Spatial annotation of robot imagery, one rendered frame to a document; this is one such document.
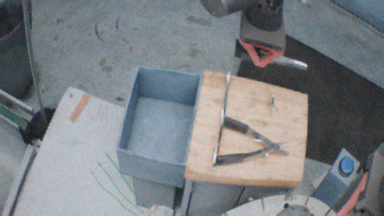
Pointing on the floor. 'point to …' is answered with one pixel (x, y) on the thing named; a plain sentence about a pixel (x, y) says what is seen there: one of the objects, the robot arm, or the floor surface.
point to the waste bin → (15, 68)
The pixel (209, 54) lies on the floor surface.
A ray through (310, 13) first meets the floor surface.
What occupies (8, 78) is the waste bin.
